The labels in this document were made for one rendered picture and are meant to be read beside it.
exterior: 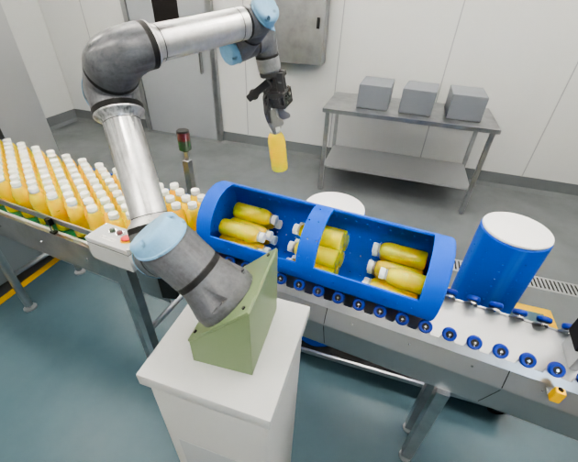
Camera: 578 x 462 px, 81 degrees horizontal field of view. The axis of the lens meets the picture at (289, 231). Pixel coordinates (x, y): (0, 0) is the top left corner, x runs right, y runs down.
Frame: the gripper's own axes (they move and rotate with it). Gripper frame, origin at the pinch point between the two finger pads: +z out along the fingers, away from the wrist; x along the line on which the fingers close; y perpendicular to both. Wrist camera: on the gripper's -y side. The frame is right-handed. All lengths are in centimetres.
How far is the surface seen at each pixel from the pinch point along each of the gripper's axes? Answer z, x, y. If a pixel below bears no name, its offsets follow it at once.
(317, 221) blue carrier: 20.5, -25.5, 22.9
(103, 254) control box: 24, -55, -51
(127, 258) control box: 23, -55, -38
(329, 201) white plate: 44.3, 16.6, 12.3
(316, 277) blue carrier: 36, -37, 25
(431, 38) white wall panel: 46, 306, 33
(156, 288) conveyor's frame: 51, -48, -46
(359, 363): 134, -14, 31
